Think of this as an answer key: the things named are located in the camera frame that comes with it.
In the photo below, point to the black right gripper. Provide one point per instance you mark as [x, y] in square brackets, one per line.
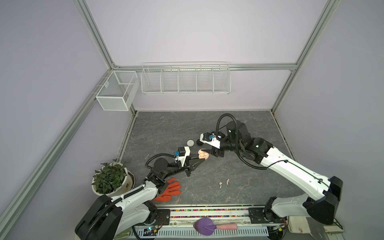
[217, 152]

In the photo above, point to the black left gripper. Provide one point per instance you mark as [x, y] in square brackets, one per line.
[191, 162]

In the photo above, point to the pink round charging case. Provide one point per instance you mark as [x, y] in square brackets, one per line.
[203, 154]

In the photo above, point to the white earbud charging case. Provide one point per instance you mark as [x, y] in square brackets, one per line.
[190, 143]

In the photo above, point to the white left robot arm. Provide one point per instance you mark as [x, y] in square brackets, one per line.
[109, 216]

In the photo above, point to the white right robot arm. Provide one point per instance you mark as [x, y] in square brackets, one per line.
[322, 195]

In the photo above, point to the red rubber glove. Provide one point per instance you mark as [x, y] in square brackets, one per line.
[172, 189]

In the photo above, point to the purple pink brush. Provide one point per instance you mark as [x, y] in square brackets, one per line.
[206, 227]

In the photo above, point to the potted green plant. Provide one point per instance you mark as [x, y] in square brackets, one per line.
[112, 179]

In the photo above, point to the white mesh box basket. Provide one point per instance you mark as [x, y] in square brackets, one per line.
[118, 91]

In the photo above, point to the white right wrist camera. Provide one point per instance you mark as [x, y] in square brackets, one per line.
[211, 139]

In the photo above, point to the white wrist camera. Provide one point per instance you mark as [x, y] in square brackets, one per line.
[211, 139]
[181, 155]

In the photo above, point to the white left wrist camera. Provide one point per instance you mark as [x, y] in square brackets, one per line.
[181, 155]

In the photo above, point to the white wire wall shelf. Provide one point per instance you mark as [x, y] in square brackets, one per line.
[203, 78]

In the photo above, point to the white vented rail base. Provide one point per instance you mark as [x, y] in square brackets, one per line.
[192, 233]

